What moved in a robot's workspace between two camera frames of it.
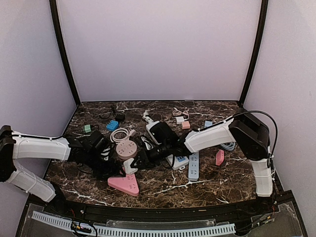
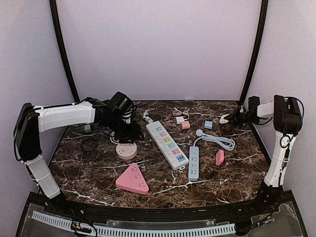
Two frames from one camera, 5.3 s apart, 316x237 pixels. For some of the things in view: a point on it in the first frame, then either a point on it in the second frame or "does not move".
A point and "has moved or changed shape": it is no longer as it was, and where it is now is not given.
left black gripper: (110, 171) to (133, 134)
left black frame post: (55, 18) does not move
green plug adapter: (87, 128) does not move
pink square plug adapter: (219, 157) does not move
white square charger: (129, 170) has moved or changed shape
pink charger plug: (185, 125) does not move
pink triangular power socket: (128, 184) has moved or changed shape
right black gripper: (146, 161) to (235, 116)
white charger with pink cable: (180, 116) does not move
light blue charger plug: (208, 123) does not move
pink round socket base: (126, 149) does not move
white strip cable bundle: (147, 118) does not move
